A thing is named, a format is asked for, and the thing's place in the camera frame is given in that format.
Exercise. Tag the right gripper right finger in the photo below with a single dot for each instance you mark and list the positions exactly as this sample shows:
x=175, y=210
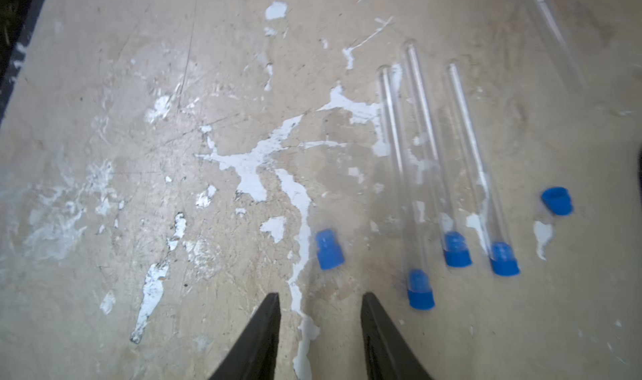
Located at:
x=387, y=355

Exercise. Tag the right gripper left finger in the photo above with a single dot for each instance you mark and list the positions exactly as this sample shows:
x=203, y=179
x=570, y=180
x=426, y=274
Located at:
x=254, y=354

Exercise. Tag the clear test tube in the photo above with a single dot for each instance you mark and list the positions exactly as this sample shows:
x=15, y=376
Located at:
x=488, y=219
x=545, y=15
x=442, y=214
x=413, y=241

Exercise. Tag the blue stopper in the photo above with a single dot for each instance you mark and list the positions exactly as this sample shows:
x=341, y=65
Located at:
x=558, y=201
x=329, y=252
x=419, y=291
x=456, y=252
x=503, y=261

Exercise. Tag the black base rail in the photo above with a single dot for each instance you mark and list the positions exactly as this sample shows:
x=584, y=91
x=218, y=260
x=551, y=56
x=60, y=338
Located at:
x=18, y=21

